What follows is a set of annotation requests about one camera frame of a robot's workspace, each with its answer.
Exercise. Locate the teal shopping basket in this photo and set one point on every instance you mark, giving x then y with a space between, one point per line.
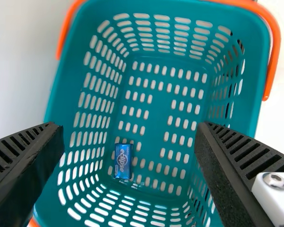
255 59

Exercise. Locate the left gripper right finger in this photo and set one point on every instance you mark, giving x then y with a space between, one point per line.
232 175

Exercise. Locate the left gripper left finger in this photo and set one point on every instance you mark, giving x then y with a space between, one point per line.
19 170

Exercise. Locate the small blue box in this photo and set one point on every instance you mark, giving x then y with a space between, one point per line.
123 160

